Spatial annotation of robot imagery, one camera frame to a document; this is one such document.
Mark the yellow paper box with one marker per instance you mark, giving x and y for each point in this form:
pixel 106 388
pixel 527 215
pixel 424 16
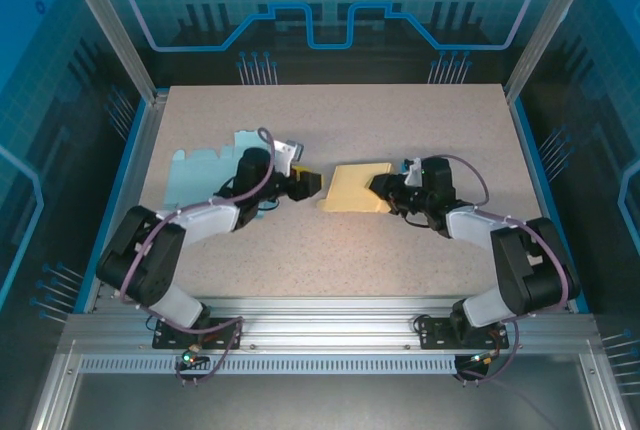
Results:
pixel 345 190

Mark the light blue paper box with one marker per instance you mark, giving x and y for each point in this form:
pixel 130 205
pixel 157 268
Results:
pixel 200 175

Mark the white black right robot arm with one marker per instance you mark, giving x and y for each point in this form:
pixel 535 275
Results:
pixel 470 222

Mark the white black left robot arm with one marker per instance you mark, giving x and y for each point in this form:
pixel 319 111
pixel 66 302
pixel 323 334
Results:
pixel 200 220

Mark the small connector with green light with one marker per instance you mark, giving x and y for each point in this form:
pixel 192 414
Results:
pixel 190 357
pixel 482 359

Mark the grey metal bottom panel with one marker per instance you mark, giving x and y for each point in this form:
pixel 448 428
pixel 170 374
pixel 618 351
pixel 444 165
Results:
pixel 325 400

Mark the blue aluminium table side rail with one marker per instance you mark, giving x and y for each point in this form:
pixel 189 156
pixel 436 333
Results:
pixel 555 190
pixel 112 210

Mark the aluminium frame rail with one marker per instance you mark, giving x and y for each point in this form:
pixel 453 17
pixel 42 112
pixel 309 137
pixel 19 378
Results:
pixel 325 330

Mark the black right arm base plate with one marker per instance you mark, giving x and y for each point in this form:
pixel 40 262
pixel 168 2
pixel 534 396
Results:
pixel 430 337

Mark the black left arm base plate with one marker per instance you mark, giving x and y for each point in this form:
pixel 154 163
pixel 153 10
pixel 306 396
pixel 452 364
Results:
pixel 162 337

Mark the aluminium frame post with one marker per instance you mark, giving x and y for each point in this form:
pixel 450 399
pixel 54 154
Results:
pixel 116 25
pixel 547 25

